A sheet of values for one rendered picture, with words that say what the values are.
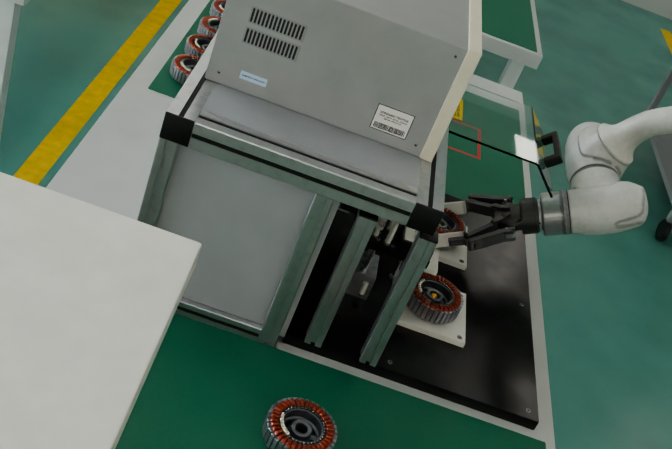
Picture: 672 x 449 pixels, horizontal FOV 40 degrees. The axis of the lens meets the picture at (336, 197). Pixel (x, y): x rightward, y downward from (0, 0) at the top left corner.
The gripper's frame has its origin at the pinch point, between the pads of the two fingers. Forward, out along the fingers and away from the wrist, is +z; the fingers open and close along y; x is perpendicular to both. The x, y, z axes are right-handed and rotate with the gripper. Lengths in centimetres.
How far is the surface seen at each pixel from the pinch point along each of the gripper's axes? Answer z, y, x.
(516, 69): -17, 136, -28
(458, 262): -3.1, -7.2, -5.0
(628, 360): -45, 89, -120
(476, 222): -6.3, 12.3, -8.3
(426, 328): 2.0, -31.4, -2.0
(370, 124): 4, -32, 41
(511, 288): -13.1, -7.8, -12.3
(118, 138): 63, -2, 30
